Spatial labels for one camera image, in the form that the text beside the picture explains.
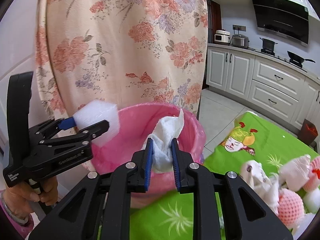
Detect white lower cabinets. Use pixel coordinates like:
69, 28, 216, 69
206, 43, 320, 140

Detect paper cup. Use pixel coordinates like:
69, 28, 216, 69
240, 160, 279, 215

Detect floral curtain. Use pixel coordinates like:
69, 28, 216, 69
36, 0, 208, 118

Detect small red floor bin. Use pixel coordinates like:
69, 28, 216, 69
297, 119, 318, 145

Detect green cartoon tablecloth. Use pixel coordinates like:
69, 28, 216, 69
130, 112, 319, 239

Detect round pink foam net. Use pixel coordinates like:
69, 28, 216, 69
303, 156, 320, 192

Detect steel pressure cooker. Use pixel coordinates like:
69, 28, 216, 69
231, 34, 249, 48

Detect long pink foam net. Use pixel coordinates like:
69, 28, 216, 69
278, 189, 305, 229

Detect pink bag trash bin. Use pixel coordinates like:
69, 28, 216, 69
75, 100, 206, 209

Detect white L-shaped foam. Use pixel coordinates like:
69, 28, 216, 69
303, 188, 320, 214

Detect wooden glass door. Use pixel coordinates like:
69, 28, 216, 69
203, 0, 223, 91

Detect white plastic bag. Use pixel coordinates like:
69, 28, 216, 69
279, 154, 311, 192

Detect white tissue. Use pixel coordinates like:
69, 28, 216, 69
142, 109, 184, 173

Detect white foam block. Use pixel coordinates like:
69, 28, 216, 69
73, 99, 120, 147

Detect person's left hand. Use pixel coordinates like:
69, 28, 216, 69
3, 177, 58, 219

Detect white rice cooker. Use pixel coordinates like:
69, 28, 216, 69
214, 29, 231, 44

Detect black stock pot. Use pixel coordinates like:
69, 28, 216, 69
260, 38, 277, 56

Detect black range hood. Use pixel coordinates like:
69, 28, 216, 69
252, 0, 309, 46

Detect black frying pan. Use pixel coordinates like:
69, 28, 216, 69
287, 51, 315, 68

